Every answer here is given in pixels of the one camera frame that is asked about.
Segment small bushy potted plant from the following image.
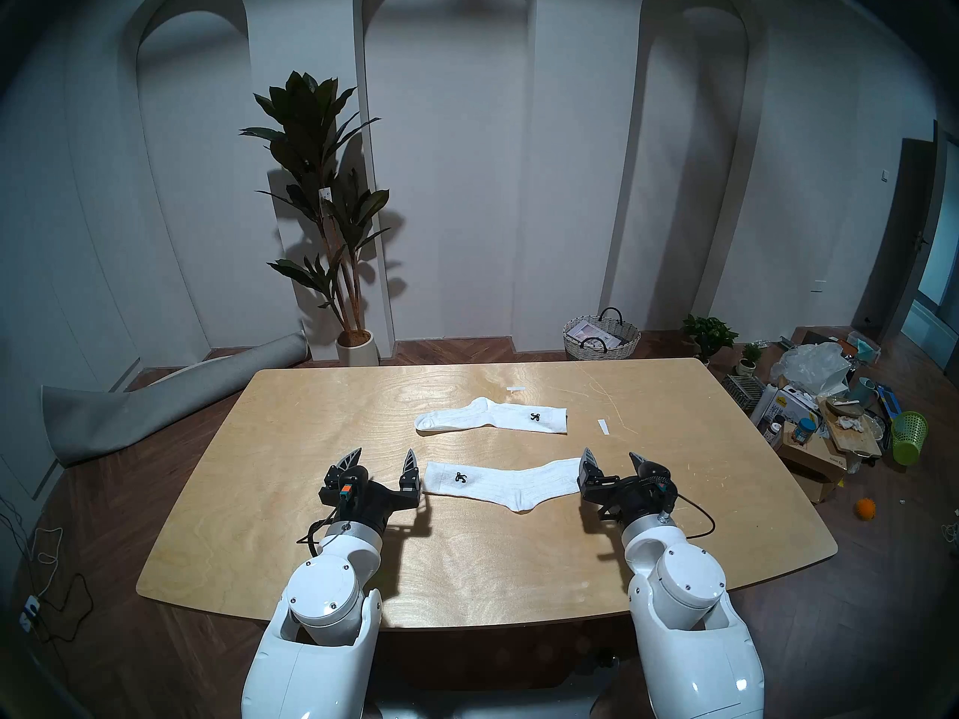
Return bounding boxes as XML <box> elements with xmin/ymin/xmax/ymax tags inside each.
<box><xmin>682</xmin><ymin>315</ymin><xmax>739</xmax><ymax>366</ymax></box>

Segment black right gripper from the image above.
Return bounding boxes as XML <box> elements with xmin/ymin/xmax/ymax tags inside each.
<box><xmin>578</xmin><ymin>448</ymin><xmax>679</xmax><ymax>524</ymax></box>

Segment white plant pot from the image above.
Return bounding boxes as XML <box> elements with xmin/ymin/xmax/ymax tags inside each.
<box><xmin>335</xmin><ymin>330</ymin><xmax>381</xmax><ymax>366</ymax></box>

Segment wooden cutting board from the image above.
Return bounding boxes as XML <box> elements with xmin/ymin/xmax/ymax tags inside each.
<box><xmin>818</xmin><ymin>399</ymin><xmax>883</xmax><ymax>458</ymax></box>

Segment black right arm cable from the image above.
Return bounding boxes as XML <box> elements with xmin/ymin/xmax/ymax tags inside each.
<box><xmin>663</xmin><ymin>493</ymin><xmax>716</xmax><ymax>540</ymax></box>

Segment white printed carton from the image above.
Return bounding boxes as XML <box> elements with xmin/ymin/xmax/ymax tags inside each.
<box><xmin>775</xmin><ymin>388</ymin><xmax>821</xmax><ymax>426</ymax></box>

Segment magazine in basket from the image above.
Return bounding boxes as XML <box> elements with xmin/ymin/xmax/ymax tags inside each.
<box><xmin>568</xmin><ymin>322</ymin><xmax>626</xmax><ymax>350</ymax></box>

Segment dark door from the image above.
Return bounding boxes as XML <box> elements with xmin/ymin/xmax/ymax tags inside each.
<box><xmin>854</xmin><ymin>137</ymin><xmax>937</xmax><ymax>344</ymax></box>

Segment green plastic basket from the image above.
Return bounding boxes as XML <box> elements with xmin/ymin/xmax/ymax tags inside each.
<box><xmin>890</xmin><ymin>411</ymin><xmax>929</xmax><ymax>467</ymax></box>

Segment rolled grey carpet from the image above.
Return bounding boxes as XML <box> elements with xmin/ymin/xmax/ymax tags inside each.
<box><xmin>41</xmin><ymin>332</ymin><xmax>309</xmax><ymax>467</ymax></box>

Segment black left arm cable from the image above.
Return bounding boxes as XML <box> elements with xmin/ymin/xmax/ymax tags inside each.
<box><xmin>297</xmin><ymin>509</ymin><xmax>339</xmax><ymax>558</ymax></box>

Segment metal wire rack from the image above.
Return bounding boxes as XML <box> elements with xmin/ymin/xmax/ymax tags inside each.
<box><xmin>723</xmin><ymin>374</ymin><xmax>765</xmax><ymax>415</ymax></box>

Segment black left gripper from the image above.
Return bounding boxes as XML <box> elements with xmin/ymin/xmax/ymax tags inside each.
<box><xmin>318</xmin><ymin>448</ymin><xmax>422</xmax><ymax>530</ymax></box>

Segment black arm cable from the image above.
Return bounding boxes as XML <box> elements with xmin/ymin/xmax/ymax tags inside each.
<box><xmin>297</xmin><ymin>509</ymin><xmax>339</xmax><ymax>558</ymax></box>
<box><xmin>663</xmin><ymin>493</ymin><xmax>716</xmax><ymax>540</ymax></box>

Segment clear plastic bag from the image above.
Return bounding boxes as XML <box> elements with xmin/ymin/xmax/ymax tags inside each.
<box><xmin>770</xmin><ymin>342</ymin><xmax>851</xmax><ymax>396</ymax></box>

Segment thin floor cables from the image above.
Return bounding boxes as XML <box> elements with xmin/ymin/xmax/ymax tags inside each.
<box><xmin>0</xmin><ymin>493</ymin><xmax>94</xmax><ymax>643</ymax></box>

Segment brown cardboard box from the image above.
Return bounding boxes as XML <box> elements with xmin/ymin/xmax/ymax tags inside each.
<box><xmin>779</xmin><ymin>425</ymin><xmax>847</xmax><ymax>503</ymax></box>

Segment tall green leafy plant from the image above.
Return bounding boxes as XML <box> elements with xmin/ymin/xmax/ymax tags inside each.
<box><xmin>240</xmin><ymin>71</ymin><xmax>391</xmax><ymax>336</ymax></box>

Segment wicker basket with black handles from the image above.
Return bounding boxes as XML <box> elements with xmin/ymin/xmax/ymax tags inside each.
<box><xmin>563</xmin><ymin>307</ymin><xmax>642</xmax><ymax>361</ymax></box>

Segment white sock with black logo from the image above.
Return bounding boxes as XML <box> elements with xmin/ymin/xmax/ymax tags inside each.
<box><xmin>414</xmin><ymin>397</ymin><xmax>569</xmax><ymax>435</ymax></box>
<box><xmin>423</xmin><ymin>458</ymin><xmax>584</xmax><ymax>513</ymax></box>

